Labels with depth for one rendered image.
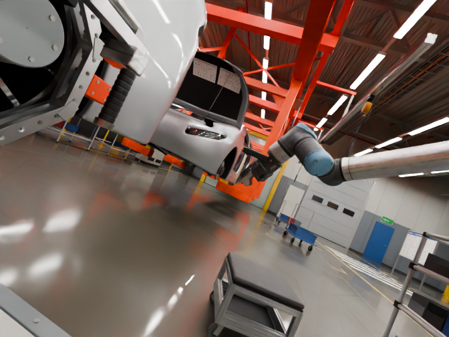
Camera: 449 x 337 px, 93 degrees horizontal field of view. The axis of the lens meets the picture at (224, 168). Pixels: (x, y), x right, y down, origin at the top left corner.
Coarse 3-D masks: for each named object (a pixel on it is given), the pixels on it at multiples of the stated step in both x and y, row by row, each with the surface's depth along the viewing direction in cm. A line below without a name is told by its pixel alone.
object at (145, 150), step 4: (124, 140) 442; (128, 140) 441; (132, 140) 441; (124, 144) 441; (128, 144) 439; (132, 144) 438; (136, 144) 436; (140, 144) 435; (132, 148) 437; (136, 148) 435; (140, 148) 433; (144, 148) 432; (148, 148) 430; (152, 148) 438; (140, 152) 432; (144, 152) 430; (148, 152) 429; (152, 152) 440; (148, 156) 433
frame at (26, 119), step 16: (80, 0) 55; (80, 16) 59; (80, 32) 61; (96, 32) 61; (80, 48) 63; (96, 48) 62; (80, 64) 62; (96, 64) 65; (64, 80) 62; (80, 80) 62; (64, 96) 61; (80, 96) 64; (16, 112) 55; (32, 112) 58; (48, 112) 58; (64, 112) 61; (0, 128) 50; (16, 128) 53; (32, 128) 56; (0, 144) 51
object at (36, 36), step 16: (0, 0) 32; (16, 0) 33; (32, 0) 35; (48, 0) 37; (0, 16) 32; (16, 16) 34; (32, 16) 36; (48, 16) 38; (0, 32) 33; (16, 32) 35; (32, 32) 37; (48, 32) 39; (0, 48) 34; (16, 48) 36; (32, 48) 38; (48, 48) 40; (16, 64) 37; (32, 64) 38; (48, 64) 41
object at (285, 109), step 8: (296, 80) 393; (296, 88) 391; (288, 96) 392; (288, 104) 390; (280, 112) 391; (288, 112) 388; (280, 120) 389; (272, 128) 390; (280, 128) 387; (272, 136) 388; (264, 152) 387; (216, 184) 395; (224, 184) 393; (240, 184) 390; (256, 184) 382; (224, 192) 391; (232, 192) 388; (240, 192) 386; (248, 192) 383; (248, 200) 381
